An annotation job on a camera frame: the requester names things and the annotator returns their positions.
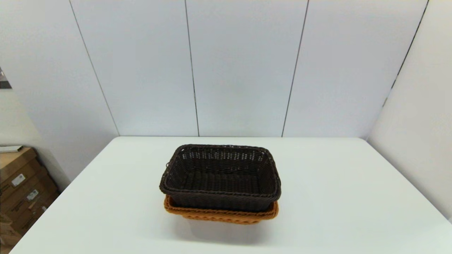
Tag brown cardboard box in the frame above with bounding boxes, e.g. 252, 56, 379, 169
0, 147, 50, 198
0, 176, 59, 216
0, 213, 22, 247
11, 192, 60, 235

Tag dark brown wicker basket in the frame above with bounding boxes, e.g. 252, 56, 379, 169
159, 144, 282, 212

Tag orange wicker basket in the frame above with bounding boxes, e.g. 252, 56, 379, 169
163, 196, 279, 225

